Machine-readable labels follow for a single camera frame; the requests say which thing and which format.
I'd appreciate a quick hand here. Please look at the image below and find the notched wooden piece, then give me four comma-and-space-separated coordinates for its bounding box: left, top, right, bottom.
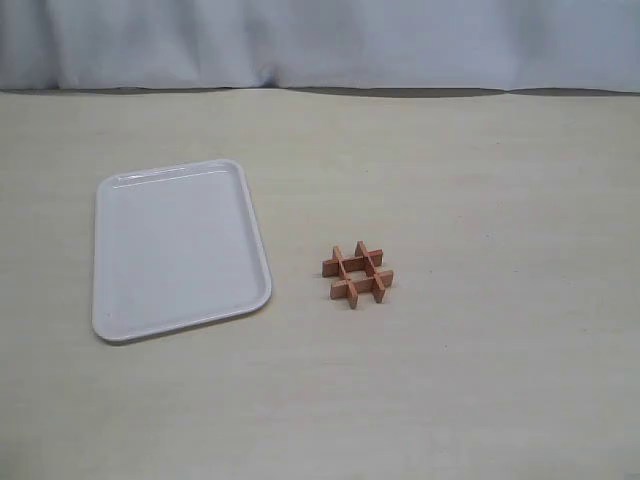
355, 241, 387, 303
330, 270, 394, 300
322, 246, 358, 309
321, 250, 383, 278

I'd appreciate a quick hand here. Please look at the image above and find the white plastic tray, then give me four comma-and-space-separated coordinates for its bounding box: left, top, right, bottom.
92, 159, 272, 343

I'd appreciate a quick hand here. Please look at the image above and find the white backdrop curtain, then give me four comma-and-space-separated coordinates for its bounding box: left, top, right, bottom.
1, 1, 639, 92

